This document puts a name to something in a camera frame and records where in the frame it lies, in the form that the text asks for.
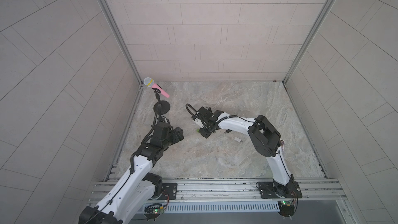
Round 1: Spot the colourful small card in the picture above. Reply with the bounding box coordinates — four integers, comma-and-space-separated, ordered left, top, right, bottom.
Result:
279, 140, 285, 153

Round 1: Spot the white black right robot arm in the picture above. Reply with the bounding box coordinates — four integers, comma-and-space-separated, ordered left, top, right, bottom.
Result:
186, 104, 303, 200

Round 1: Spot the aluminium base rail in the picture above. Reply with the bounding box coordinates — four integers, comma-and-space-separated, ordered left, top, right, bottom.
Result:
87, 177, 346, 217

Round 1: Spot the pink toy microphone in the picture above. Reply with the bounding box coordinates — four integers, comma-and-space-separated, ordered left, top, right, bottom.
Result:
143, 77, 170, 98

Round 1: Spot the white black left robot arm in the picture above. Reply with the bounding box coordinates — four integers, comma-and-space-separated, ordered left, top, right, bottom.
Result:
78, 101, 183, 224

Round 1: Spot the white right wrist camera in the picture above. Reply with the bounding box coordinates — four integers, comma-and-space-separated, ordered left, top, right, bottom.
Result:
192, 115, 204, 128

